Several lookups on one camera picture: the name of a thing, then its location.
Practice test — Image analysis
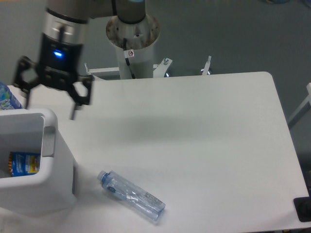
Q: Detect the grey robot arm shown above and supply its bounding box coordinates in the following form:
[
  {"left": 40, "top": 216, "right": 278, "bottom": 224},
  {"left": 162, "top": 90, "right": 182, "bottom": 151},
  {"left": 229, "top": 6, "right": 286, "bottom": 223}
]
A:
[{"left": 13, "top": 0, "right": 151, "bottom": 111}]

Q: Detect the white trash can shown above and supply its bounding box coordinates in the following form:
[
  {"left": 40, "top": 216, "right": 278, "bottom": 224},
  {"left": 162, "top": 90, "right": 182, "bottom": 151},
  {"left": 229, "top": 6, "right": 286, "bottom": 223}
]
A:
[{"left": 0, "top": 109, "right": 77, "bottom": 214}]

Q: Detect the white metal base frame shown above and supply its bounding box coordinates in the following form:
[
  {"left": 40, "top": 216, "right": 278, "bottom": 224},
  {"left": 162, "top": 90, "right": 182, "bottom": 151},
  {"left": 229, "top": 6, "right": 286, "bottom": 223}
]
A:
[{"left": 84, "top": 55, "right": 212, "bottom": 80}]

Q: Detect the black pedestal cable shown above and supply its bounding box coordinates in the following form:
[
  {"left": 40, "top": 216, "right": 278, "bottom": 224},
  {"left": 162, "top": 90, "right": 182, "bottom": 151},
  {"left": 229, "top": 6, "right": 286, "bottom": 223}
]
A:
[{"left": 122, "top": 37, "right": 137, "bottom": 80}]

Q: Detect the blue labelled bottle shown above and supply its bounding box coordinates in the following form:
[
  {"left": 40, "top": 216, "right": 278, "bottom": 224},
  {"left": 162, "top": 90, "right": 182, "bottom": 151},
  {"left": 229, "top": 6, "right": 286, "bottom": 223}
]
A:
[{"left": 0, "top": 82, "right": 23, "bottom": 110}]

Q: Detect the black clamp at table corner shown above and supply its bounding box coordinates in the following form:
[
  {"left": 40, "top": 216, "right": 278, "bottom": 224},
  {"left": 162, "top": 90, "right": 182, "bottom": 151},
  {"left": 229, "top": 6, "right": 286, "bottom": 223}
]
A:
[{"left": 294, "top": 197, "right": 311, "bottom": 222}]

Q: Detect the white frame at right edge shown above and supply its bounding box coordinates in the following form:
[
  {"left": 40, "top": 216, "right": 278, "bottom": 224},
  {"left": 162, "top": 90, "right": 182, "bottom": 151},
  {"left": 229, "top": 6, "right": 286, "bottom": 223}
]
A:
[{"left": 287, "top": 83, "right": 311, "bottom": 129}]

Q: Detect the blue snack wrapper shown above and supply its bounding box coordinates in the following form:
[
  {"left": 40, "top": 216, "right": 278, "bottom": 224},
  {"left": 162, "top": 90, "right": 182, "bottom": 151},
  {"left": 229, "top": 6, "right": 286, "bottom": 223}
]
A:
[{"left": 8, "top": 151, "right": 41, "bottom": 177}]

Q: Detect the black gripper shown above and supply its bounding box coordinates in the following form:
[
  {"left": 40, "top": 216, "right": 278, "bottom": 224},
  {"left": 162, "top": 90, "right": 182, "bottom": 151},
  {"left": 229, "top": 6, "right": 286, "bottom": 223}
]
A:
[{"left": 12, "top": 34, "right": 94, "bottom": 120}]

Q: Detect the clear plastic bottle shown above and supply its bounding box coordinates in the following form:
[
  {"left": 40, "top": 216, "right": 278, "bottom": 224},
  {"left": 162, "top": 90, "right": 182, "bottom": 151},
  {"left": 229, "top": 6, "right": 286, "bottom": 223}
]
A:
[{"left": 97, "top": 170, "right": 166, "bottom": 221}]

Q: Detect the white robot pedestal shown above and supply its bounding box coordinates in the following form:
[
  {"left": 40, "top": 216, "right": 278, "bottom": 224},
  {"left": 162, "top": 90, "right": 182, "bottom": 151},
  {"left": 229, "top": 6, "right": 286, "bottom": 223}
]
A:
[{"left": 106, "top": 14, "right": 160, "bottom": 80}]

